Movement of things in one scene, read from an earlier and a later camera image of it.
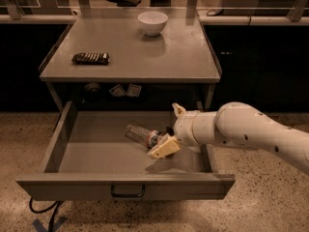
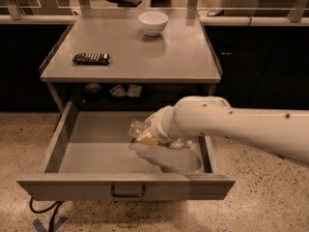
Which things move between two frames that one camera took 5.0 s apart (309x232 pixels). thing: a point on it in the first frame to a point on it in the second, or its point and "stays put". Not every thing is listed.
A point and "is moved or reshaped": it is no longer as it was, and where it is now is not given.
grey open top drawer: (91, 159) stays put
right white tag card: (134, 90) stays put
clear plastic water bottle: (143, 135) is moved or reshaped
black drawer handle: (127, 194) stays put
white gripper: (183, 129) to (159, 125)
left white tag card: (118, 91) stays put
